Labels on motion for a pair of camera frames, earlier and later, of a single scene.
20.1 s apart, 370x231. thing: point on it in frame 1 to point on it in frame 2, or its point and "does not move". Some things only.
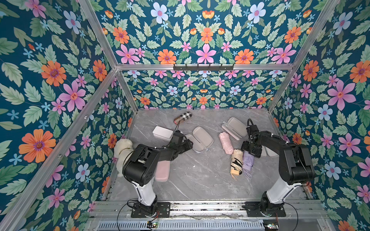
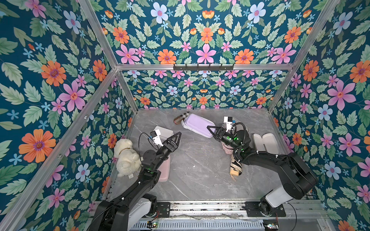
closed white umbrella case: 163,133 does not move
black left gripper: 188,145 to 172,148
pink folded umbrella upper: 226,142 does not move
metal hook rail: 203,68 does not move
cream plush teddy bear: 122,147 does not move
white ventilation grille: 178,224 does not move
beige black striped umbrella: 236,165 does not move
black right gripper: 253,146 to 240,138
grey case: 201,138 to 199,125
